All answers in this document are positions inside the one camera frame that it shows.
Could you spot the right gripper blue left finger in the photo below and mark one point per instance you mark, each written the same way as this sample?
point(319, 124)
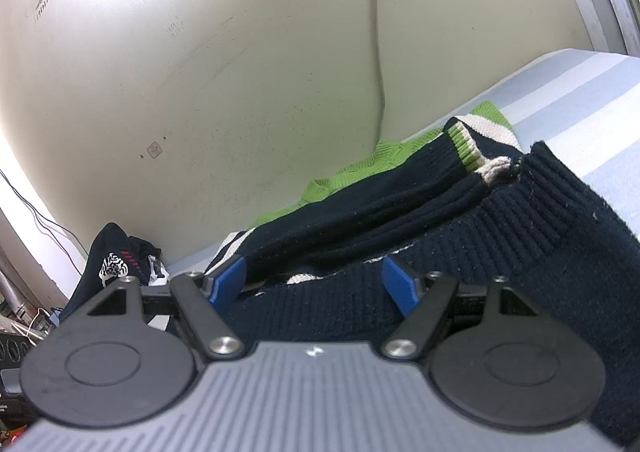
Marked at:
point(225, 283)

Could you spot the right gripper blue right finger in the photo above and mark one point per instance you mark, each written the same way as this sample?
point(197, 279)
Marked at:
point(404, 285)

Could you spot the black printed garment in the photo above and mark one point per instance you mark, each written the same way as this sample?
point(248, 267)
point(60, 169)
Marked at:
point(115, 255)

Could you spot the navy green knitted sweater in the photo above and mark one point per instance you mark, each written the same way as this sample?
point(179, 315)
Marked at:
point(463, 200)

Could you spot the small wall sticker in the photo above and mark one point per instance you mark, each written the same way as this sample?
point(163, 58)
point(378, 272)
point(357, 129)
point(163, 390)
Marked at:
point(154, 150)

